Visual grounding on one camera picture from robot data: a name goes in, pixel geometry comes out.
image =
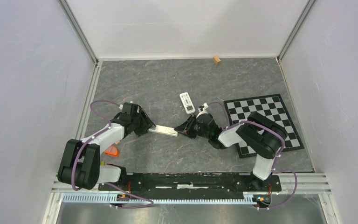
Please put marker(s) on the small wooden block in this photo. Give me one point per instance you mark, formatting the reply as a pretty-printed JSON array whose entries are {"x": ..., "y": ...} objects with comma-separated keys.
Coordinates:
[{"x": 216, "y": 60}]

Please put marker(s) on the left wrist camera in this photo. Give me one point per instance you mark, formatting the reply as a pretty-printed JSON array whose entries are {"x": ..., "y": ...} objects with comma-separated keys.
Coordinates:
[{"x": 126, "y": 106}]

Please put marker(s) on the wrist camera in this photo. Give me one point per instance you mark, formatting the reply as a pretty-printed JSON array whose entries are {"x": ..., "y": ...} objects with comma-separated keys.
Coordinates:
[
  {"x": 126, "y": 106},
  {"x": 203, "y": 108}
]

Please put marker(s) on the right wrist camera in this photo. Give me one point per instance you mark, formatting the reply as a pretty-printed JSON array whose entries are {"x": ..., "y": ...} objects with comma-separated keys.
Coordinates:
[{"x": 203, "y": 108}]

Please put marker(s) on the black white chessboard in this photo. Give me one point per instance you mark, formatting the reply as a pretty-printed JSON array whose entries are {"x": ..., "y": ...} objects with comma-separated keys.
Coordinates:
[{"x": 270, "y": 106}]

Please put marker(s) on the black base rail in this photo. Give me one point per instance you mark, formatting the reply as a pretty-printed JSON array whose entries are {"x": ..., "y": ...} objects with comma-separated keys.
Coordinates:
[{"x": 160, "y": 186}]

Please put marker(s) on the white remote control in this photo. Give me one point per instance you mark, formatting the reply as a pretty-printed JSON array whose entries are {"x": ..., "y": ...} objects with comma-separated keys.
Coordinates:
[
  {"x": 164, "y": 130},
  {"x": 187, "y": 103}
]

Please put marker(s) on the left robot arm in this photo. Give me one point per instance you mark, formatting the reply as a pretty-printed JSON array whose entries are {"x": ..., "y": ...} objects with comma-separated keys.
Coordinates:
[{"x": 80, "y": 165}]

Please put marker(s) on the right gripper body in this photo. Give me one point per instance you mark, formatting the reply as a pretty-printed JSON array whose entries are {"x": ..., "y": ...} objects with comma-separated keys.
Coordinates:
[{"x": 193, "y": 133}]

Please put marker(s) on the orange semicircle toy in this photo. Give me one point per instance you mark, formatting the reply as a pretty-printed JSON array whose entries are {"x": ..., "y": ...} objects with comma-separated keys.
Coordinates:
[{"x": 112, "y": 151}]

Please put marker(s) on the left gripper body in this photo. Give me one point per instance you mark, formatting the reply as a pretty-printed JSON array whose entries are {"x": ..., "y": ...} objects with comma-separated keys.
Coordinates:
[{"x": 135, "y": 120}]

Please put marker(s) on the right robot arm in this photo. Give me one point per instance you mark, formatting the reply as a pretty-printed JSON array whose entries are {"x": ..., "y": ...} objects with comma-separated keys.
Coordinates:
[{"x": 264, "y": 136}]

